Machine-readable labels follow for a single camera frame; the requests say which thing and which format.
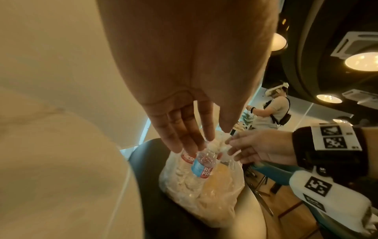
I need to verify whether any person's left hand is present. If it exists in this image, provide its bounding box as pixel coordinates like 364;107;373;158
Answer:
95;0;280;156

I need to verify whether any green potted plant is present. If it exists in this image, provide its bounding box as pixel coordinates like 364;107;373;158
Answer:
241;112;255;128

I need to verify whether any white marble table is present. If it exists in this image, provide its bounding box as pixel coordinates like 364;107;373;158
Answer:
0;86;146;239

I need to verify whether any person's right hand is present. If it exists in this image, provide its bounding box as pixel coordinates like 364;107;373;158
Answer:
224;129;298;167

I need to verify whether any white right wrist marker tag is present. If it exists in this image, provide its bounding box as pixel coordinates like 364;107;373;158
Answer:
311;124;364;151

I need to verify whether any white ceiling air vent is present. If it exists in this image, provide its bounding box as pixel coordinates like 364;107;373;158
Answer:
342;89;378;106
330;31;378;60

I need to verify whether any water bottle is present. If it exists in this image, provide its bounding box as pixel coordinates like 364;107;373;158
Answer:
191;147;219;179
180;149;197;169

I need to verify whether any black round side table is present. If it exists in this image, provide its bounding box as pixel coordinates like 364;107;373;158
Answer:
127;138;280;239

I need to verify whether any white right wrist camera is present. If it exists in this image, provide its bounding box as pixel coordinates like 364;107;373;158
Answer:
289;170;373;236

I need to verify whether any round ceiling lamp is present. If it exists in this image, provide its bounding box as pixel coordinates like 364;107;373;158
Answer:
316;94;343;103
271;32;289;52
345;51;378;72

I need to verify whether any teal chair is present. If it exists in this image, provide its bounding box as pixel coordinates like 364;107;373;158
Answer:
249;161;328;239

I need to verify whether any black right wristband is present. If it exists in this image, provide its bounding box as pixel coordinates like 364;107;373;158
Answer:
292;126;370;180

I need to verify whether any clear plastic bag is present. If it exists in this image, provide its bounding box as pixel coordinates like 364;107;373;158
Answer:
158;130;246;228

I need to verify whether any person's right forearm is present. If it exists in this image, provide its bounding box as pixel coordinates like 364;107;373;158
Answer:
361;127;378;165

